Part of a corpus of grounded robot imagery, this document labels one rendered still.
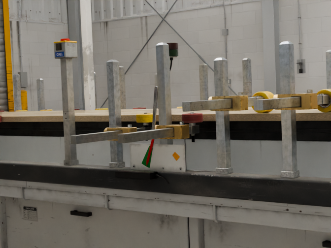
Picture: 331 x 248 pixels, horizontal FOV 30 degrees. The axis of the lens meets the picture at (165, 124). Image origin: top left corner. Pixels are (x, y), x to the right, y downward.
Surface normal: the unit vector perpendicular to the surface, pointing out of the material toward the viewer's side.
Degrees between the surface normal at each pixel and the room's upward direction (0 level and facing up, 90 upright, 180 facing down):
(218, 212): 90
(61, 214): 90
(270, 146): 90
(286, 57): 90
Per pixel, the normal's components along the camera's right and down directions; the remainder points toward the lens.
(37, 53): 0.79, 0.00
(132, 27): -0.61, 0.07
